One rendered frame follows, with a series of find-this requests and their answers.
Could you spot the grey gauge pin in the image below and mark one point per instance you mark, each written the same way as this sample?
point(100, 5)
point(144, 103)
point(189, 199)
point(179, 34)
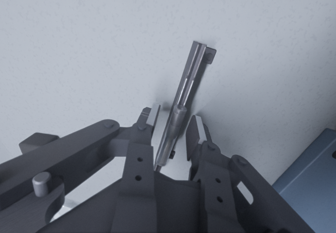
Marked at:
point(171, 134)

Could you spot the blue-grey camera stand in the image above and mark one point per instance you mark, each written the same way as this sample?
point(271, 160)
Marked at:
point(310, 186)

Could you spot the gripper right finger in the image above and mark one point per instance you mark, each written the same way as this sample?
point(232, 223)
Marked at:
point(214, 180)

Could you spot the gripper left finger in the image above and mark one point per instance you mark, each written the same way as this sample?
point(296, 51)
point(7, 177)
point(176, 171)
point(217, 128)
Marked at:
point(69, 154)

